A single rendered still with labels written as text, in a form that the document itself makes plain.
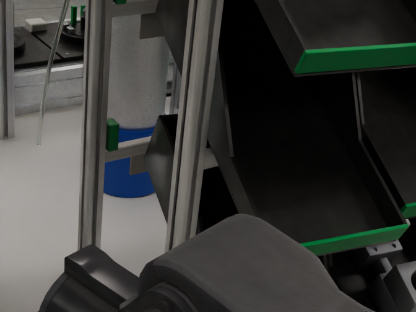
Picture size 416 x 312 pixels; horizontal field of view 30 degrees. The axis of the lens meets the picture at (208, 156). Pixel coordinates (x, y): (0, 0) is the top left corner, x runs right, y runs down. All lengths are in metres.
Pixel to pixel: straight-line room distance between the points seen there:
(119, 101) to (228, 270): 1.18
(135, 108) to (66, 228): 0.26
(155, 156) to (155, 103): 0.74
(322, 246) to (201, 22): 0.20
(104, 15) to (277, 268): 0.45
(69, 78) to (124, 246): 0.62
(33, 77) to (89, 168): 1.09
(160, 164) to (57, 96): 1.18
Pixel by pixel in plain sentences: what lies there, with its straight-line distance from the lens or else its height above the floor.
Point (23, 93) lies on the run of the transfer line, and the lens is 1.90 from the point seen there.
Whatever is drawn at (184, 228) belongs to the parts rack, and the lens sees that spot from 0.68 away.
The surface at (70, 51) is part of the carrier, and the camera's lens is 2.01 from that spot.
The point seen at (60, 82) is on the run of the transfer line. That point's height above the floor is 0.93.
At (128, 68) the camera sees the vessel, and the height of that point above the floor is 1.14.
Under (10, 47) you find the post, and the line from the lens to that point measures 1.72.
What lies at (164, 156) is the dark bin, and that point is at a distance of 0.76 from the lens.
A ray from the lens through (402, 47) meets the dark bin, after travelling 0.56.
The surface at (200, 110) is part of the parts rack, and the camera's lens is 0.63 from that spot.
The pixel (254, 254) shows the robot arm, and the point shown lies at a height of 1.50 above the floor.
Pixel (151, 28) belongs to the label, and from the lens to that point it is 0.80.
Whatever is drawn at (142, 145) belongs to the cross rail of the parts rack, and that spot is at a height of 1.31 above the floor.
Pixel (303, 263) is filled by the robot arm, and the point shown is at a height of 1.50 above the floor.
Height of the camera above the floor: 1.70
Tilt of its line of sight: 28 degrees down
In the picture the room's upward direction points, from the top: 7 degrees clockwise
